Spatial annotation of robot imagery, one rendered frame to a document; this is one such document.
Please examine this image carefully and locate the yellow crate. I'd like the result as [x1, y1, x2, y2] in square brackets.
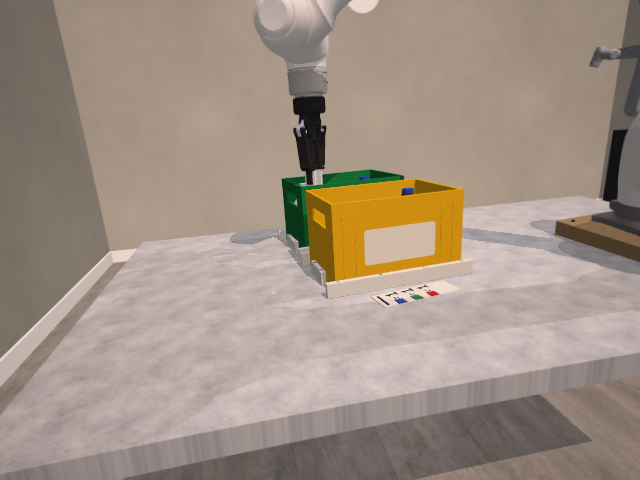
[305, 179, 461, 283]

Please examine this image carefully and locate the white paper pick list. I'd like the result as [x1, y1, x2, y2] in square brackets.
[371, 280, 460, 308]

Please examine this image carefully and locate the green plastic crate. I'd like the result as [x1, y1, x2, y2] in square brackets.
[282, 169, 391, 248]

